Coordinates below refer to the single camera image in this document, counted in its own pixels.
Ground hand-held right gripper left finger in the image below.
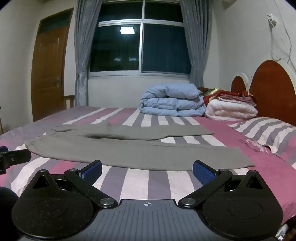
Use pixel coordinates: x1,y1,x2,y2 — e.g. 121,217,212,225
31,160,118,208

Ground folded red patterned cloth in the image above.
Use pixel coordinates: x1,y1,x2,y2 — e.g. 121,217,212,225
198,87,258,107

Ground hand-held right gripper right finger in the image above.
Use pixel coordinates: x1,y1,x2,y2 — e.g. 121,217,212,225
178,160,266,208

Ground folded white blanket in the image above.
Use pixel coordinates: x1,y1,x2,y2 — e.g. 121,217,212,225
205,98,259,120

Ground striped pillow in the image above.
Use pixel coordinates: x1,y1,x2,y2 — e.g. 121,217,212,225
228,116,296,167

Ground white wall cable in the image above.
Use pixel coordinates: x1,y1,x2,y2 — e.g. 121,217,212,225
269,0,293,66

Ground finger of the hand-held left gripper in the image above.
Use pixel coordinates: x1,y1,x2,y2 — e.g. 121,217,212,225
0,146,32,175

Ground white wall plug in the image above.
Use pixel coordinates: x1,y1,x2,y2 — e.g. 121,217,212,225
267,13,278,28

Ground brown wooden door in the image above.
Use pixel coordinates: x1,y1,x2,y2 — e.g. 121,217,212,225
31,8,74,122

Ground folded light blue duvet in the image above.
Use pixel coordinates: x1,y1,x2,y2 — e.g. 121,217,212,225
139,83,206,117

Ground striped pink grey bed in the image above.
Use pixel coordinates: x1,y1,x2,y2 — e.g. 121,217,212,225
0,107,296,241

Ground rounded wooden headboard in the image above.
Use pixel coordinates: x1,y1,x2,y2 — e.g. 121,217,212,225
231,60,296,127

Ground window with white frame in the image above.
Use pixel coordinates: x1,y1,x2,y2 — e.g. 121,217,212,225
89,0,192,78

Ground wooden chair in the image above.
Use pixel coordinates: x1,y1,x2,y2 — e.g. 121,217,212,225
63,95,75,109

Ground grey pants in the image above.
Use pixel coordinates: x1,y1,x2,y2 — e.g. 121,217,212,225
24,123,256,172

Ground grey curtain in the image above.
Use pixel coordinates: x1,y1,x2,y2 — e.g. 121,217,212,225
73,0,103,107
180,0,213,87

